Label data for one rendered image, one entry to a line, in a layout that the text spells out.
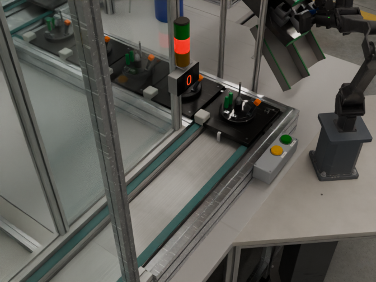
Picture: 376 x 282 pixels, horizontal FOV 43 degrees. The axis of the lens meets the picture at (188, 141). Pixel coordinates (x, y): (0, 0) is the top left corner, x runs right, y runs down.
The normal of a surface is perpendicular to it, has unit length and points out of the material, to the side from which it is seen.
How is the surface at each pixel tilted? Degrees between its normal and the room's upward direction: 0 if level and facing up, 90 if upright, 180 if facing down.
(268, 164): 0
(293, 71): 45
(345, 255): 0
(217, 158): 0
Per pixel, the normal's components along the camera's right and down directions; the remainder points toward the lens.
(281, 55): 0.49, -0.16
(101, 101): 0.81, 0.40
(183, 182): 0.00, -0.73
